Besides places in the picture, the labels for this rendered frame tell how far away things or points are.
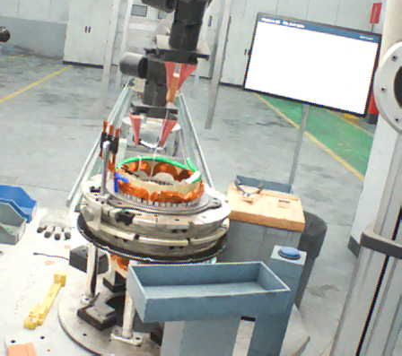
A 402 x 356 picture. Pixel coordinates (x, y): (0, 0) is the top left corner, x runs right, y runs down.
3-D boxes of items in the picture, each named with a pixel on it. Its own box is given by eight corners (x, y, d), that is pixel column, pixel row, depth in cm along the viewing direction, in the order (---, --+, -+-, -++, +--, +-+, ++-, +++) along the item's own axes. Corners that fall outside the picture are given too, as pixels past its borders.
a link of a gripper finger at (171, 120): (138, 142, 123) (143, 103, 121) (167, 143, 125) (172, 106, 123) (143, 150, 117) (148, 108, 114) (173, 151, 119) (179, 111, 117)
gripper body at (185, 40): (153, 42, 100) (161, 8, 96) (204, 48, 103) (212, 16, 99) (155, 56, 95) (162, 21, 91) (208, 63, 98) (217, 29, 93)
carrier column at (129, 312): (121, 334, 106) (131, 249, 101) (133, 336, 106) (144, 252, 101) (119, 341, 103) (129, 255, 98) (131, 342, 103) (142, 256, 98)
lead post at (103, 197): (97, 202, 99) (103, 143, 96) (101, 197, 102) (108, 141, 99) (106, 204, 99) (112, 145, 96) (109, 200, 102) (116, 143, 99)
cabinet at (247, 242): (211, 279, 143) (228, 193, 137) (275, 290, 142) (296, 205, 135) (204, 313, 124) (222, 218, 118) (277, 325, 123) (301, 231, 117)
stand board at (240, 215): (227, 193, 137) (229, 184, 136) (297, 204, 136) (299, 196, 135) (222, 218, 118) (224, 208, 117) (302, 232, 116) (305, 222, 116)
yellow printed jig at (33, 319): (52, 281, 126) (53, 270, 125) (65, 284, 126) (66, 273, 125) (22, 328, 105) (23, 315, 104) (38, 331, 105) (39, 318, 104)
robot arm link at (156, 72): (163, 57, 111) (179, 57, 116) (139, 53, 115) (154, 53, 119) (159, 88, 113) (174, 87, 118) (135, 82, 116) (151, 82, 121)
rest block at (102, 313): (99, 308, 112) (100, 299, 111) (116, 318, 109) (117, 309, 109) (85, 313, 109) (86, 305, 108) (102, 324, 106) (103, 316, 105)
